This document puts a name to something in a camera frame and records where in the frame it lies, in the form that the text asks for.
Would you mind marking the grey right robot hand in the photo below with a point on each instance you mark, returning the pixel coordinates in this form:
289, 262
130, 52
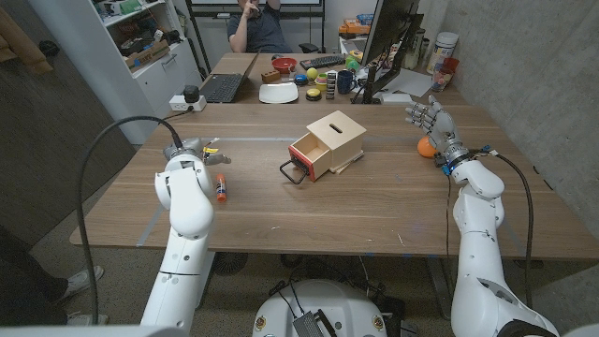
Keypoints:
442, 128

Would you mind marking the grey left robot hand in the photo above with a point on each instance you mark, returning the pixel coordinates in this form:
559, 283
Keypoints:
185, 146

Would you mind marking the wooden box with slot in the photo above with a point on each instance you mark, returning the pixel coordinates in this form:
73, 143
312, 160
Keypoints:
337, 136

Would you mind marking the wooden drawer red front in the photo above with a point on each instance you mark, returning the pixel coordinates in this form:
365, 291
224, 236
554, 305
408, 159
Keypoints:
309, 159

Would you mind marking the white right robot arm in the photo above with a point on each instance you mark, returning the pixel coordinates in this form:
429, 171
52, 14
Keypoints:
477, 234

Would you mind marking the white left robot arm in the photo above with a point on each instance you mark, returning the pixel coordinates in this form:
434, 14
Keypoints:
187, 201

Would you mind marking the orange ball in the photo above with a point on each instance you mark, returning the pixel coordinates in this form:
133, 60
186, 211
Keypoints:
425, 149

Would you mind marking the green toy ball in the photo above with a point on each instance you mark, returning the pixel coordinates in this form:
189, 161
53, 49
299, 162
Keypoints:
354, 64

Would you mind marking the yellow ball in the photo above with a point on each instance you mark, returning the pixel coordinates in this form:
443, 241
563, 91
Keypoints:
312, 73

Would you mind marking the white power strip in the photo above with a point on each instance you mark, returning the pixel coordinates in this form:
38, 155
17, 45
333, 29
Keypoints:
180, 104

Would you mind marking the clear glass jar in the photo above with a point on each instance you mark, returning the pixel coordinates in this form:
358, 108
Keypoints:
441, 80

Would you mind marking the black power adapter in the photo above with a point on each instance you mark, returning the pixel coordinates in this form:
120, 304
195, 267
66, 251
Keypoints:
191, 93

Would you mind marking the small white box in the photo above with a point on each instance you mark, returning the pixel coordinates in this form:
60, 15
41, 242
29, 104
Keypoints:
396, 98

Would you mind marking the white paper sheets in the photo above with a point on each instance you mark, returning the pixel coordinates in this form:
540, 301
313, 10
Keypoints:
412, 82

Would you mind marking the white shelf cabinet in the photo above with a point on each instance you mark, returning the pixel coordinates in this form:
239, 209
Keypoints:
154, 84

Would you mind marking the black laptop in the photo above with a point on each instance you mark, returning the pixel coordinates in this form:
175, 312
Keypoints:
222, 86

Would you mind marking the white canister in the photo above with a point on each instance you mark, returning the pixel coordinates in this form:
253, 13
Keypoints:
442, 51

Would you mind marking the wooden desk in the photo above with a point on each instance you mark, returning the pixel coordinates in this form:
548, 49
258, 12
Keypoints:
251, 95

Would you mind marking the brown cardboard box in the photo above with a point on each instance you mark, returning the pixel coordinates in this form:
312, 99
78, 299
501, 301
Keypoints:
147, 55

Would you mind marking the white bowl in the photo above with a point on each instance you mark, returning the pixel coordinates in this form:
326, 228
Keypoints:
278, 92

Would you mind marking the dark blue mug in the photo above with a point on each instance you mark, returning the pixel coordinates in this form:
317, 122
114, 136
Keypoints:
345, 82

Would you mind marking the brown brick block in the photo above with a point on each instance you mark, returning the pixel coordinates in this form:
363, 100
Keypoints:
270, 77

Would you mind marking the black computer monitor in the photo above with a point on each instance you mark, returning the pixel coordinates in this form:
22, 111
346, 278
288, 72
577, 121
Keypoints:
388, 28

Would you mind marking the stack of black dice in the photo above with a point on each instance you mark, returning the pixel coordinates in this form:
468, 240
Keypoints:
331, 85

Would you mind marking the red bowl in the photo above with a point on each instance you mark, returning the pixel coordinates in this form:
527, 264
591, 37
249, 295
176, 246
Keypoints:
284, 64

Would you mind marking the stacked colourful cups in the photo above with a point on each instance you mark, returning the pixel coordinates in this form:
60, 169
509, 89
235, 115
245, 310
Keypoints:
321, 83

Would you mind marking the yellow and black disc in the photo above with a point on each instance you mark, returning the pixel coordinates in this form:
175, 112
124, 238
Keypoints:
313, 94

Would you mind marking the blue round toy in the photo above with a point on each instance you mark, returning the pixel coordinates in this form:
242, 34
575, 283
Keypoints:
301, 80

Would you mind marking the orange box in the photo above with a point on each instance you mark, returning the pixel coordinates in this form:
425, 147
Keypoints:
354, 27

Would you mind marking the black keyboard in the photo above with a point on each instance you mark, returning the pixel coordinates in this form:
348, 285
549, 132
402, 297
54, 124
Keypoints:
323, 61

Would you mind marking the seated person dark shirt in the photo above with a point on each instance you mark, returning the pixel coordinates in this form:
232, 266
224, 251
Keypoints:
262, 33

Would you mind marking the black office chair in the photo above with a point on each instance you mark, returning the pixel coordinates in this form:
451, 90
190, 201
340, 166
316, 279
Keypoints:
309, 47

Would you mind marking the brown wooden panel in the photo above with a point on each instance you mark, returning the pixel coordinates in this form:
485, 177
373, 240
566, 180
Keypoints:
21, 47

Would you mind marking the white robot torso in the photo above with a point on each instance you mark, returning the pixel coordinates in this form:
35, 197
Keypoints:
337, 304

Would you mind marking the grey heatsink module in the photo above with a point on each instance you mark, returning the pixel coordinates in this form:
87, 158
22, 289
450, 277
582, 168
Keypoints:
309, 325

